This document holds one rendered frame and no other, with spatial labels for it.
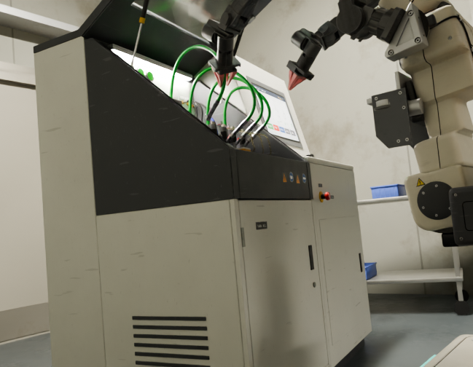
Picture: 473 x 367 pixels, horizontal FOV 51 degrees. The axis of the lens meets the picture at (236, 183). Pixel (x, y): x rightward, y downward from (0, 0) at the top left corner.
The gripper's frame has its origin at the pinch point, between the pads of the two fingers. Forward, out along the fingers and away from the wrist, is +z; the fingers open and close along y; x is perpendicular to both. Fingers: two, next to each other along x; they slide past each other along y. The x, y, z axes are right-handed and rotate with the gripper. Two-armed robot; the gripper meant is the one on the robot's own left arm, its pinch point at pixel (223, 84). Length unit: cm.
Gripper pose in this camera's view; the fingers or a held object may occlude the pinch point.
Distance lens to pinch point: 183.3
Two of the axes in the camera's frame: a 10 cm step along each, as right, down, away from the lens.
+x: 4.5, 6.4, -6.2
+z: -0.6, 7.2, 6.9
